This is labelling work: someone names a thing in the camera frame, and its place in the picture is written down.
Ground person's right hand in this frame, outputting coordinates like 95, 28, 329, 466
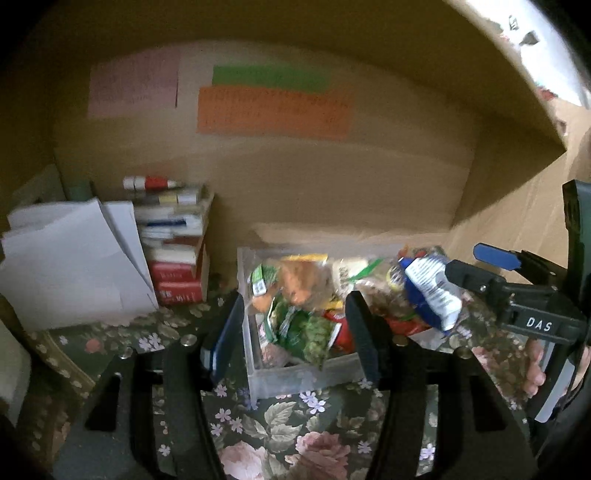
523, 338, 591, 398

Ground green clear snack bag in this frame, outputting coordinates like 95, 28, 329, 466
332, 257, 405, 307

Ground white tissue pack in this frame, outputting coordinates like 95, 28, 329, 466
0, 323, 31, 425

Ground red white glue tube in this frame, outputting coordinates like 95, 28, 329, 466
122, 176, 183, 191

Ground wooden shelf board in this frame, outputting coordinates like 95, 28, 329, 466
43, 1, 564, 146

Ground blue white snack packet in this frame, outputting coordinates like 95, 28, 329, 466
399, 254, 463, 332

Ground green sticky note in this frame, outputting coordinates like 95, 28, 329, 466
212, 65, 332, 93

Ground pink sticky note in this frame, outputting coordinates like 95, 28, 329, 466
87, 46, 181, 119

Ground orange paper note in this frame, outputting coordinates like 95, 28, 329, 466
197, 85, 353, 140

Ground stack of books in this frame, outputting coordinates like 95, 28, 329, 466
133, 184, 214, 306

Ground red snack bag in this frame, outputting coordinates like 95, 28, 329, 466
322, 310, 431, 354

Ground floral green tablecloth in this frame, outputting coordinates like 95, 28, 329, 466
25, 293, 528, 479

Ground white folded papers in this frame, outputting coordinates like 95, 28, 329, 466
1, 199, 158, 332

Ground clear plastic storage bin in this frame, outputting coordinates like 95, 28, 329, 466
238, 244, 443, 401

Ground green label bread bag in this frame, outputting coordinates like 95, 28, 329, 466
249, 254, 342, 370

